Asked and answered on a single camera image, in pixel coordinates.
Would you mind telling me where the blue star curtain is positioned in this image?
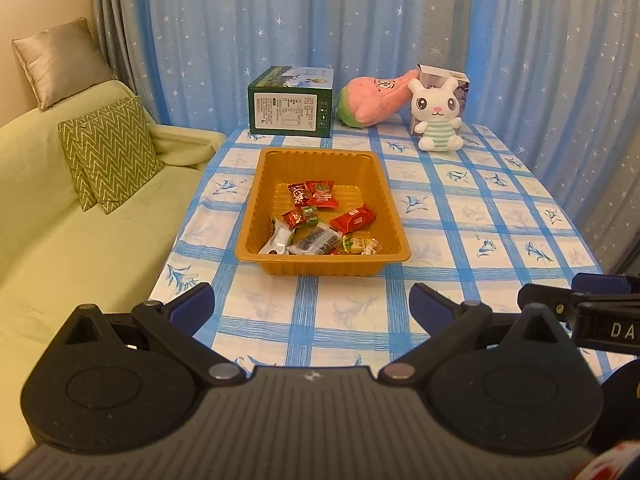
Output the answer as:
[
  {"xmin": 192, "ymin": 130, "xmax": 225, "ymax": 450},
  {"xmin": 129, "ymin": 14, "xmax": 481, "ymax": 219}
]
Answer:
[
  {"xmin": 90, "ymin": 0, "xmax": 473, "ymax": 131},
  {"xmin": 465, "ymin": 0, "xmax": 640, "ymax": 276}
]

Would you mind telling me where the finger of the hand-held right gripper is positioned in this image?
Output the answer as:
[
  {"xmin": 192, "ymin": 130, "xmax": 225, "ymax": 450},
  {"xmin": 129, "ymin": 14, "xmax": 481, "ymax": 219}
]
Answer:
[
  {"xmin": 517, "ymin": 283, "xmax": 577, "ymax": 322},
  {"xmin": 572, "ymin": 272, "xmax": 640, "ymax": 295}
]

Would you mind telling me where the large red gold candy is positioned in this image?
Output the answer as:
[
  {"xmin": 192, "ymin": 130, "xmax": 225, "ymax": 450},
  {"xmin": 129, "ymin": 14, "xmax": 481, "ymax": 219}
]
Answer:
[{"xmin": 305, "ymin": 180, "xmax": 340, "ymax": 209}]

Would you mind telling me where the person's red patterned clothing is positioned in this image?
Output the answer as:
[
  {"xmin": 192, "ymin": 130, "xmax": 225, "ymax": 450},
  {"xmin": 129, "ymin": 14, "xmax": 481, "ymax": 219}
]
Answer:
[{"xmin": 582, "ymin": 440, "xmax": 640, "ymax": 480}]

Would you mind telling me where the green zigzag pillow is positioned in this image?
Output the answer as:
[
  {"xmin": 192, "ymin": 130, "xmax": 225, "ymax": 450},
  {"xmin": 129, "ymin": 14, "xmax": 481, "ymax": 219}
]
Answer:
[{"xmin": 57, "ymin": 96, "xmax": 165, "ymax": 216}]

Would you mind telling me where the pink plush toy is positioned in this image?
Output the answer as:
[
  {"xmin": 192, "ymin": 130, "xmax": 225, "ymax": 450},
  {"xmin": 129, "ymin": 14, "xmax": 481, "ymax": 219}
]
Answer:
[{"xmin": 337, "ymin": 71, "xmax": 421, "ymax": 128}]

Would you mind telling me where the large red white-print candy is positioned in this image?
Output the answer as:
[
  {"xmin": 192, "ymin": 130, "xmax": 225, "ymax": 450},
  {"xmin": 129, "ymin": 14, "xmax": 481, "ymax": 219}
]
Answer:
[{"xmin": 329, "ymin": 203, "xmax": 377, "ymax": 234}]

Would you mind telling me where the clear grey snack packet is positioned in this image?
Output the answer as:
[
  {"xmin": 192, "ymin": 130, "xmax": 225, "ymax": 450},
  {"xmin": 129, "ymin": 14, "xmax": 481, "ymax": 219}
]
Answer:
[{"xmin": 287, "ymin": 225, "xmax": 343, "ymax": 257}]

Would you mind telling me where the blue checked tablecloth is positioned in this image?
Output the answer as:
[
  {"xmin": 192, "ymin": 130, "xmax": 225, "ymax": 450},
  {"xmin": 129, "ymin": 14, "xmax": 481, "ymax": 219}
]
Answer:
[{"xmin": 150, "ymin": 122, "xmax": 640, "ymax": 376}]

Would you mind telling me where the shiny dark red candy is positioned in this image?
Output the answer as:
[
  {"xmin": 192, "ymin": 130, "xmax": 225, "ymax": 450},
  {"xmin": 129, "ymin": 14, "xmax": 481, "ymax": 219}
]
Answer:
[{"xmin": 287, "ymin": 182, "xmax": 312, "ymax": 209}]

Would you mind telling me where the light green sofa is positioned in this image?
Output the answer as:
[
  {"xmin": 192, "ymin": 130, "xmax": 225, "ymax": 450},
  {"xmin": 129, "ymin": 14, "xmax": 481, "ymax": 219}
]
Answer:
[{"xmin": 0, "ymin": 80, "xmax": 228, "ymax": 386}]

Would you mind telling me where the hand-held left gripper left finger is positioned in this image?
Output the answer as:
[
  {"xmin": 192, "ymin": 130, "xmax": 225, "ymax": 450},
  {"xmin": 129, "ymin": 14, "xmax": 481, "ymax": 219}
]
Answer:
[{"xmin": 52, "ymin": 282, "xmax": 247, "ymax": 387}]

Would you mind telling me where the gold plastic tray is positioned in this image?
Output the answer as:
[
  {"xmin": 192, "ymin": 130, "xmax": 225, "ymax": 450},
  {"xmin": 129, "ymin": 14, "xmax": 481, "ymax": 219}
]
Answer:
[{"xmin": 235, "ymin": 148, "xmax": 412, "ymax": 278}]

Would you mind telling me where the dark box behind bunny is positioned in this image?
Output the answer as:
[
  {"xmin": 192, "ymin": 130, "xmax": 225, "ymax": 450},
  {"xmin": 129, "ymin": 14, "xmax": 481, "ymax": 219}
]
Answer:
[{"xmin": 411, "ymin": 64, "xmax": 471, "ymax": 133}]

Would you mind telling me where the green cardboard box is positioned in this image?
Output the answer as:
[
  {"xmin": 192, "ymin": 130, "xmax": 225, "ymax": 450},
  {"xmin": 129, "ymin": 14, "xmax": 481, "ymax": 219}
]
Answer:
[{"xmin": 247, "ymin": 66, "xmax": 335, "ymax": 139}]

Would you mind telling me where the beige satin pillow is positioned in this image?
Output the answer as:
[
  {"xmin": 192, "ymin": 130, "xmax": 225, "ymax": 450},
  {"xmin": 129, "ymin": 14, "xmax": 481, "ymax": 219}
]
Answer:
[{"xmin": 11, "ymin": 17, "xmax": 117, "ymax": 112}]

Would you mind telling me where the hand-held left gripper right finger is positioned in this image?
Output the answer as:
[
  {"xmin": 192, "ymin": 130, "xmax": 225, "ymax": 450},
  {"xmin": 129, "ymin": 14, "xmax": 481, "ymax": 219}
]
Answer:
[{"xmin": 377, "ymin": 282, "xmax": 576, "ymax": 386}]

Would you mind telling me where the white bunny plush toy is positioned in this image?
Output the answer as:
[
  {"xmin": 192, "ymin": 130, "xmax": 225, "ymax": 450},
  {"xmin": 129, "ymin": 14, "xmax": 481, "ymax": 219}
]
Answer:
[{"xmin": 407, "ymin": 77, "xmax": 463, "ymax": 152}]

